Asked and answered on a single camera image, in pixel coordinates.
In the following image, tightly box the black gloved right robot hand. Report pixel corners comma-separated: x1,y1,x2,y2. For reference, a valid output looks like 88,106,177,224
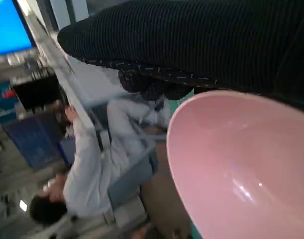
57,0,304,113

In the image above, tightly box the pink bowl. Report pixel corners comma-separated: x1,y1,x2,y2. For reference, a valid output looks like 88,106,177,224
166,90,304,239

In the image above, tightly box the seated person in white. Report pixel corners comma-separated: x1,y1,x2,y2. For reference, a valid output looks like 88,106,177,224
29,98,173,228

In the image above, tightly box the white desk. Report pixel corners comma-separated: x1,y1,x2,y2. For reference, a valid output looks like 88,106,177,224
16,0,99,134

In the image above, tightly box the grey chair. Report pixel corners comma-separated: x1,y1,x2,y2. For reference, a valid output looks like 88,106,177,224
86,92,173,216

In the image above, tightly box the blue computer monitor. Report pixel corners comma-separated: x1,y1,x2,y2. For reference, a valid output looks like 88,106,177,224
0,0,36,57

